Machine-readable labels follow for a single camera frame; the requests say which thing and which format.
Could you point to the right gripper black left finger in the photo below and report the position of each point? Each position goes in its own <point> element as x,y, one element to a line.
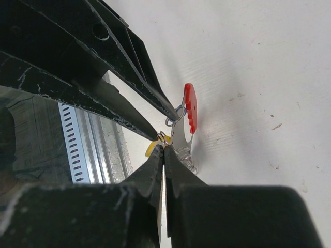
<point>127,214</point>

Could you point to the white slotted cable duct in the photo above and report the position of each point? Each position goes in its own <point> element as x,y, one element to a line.
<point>73,143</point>

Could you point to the yellow tag silver key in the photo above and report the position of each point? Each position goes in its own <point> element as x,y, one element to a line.
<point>163,140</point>

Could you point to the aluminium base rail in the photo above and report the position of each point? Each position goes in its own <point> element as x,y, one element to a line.
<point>105,148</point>

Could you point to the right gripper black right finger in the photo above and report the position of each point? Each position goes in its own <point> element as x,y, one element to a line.
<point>202,215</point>

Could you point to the red handled keyring holder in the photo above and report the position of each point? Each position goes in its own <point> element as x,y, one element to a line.
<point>183,129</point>

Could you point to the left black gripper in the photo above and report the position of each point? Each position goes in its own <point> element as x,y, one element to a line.
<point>61,50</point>

